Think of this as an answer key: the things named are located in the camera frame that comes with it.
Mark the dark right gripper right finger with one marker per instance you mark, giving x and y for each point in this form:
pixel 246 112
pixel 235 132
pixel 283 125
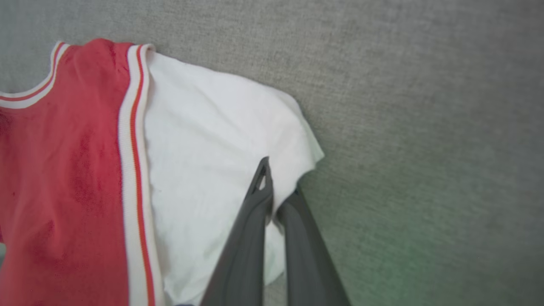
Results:
pixel 310 272

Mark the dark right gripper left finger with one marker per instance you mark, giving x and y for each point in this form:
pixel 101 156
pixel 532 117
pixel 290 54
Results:
pixel 242 263

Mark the red and white jersey shirt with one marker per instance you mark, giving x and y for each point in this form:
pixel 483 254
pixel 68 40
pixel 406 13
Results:
pixel 191 148

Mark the grey fabric sofa cushion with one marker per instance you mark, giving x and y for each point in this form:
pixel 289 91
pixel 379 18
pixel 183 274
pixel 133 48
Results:
pixel 425 127

